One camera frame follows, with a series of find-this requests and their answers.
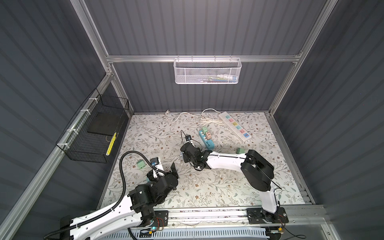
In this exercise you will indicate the teal blue power strip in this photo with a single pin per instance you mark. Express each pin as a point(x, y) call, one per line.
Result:
point(208, 143)

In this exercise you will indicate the black wire side basket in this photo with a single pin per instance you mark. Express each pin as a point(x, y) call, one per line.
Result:
point(87, 140)

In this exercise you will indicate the white wire wall basket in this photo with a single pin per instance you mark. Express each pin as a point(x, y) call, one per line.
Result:
point(208, 71)

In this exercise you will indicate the yellow marker in basket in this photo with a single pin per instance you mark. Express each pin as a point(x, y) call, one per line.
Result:
point(111, 145)

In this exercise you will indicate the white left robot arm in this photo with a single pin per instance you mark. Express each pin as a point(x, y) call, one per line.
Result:
point(105, 221)

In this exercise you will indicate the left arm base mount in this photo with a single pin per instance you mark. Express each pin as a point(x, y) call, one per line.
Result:
point(160, 219)

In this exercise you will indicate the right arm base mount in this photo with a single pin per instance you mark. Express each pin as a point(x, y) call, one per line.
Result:
point(260, 216)

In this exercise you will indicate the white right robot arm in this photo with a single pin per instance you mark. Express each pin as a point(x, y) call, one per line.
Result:
point(256, 169)

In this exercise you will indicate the long white power strip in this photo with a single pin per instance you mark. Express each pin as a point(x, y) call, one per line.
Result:
point(235, 127)

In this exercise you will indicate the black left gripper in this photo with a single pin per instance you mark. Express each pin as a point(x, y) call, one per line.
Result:
point(173, 172)

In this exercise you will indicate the green plug adapter cube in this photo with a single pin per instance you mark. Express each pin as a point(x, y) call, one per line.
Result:
point(141, 164)
point(205, 129)
point(240, 151)

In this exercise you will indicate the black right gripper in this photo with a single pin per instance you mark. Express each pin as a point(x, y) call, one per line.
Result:
point(185, 159)

